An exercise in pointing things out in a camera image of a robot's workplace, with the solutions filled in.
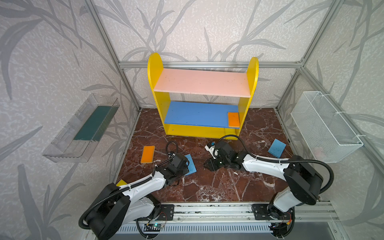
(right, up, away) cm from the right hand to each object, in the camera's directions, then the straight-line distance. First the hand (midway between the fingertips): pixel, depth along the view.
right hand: (206, 159), depth 85 cm
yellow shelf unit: (-2, +37, +36) cm, 52 cm away
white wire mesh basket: (+52, +16, -22) cm, 58 cm away
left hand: (-10, -3, +3) cm, 11 cm away
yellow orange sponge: (+18, +22, +8) cm, 30 cm away
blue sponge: (-9, -6, +4) cm, 11 cm away
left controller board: (-26, -30, -13) cm, 42 cm away
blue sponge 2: (+47, +4, +11) cm, 48 cm away
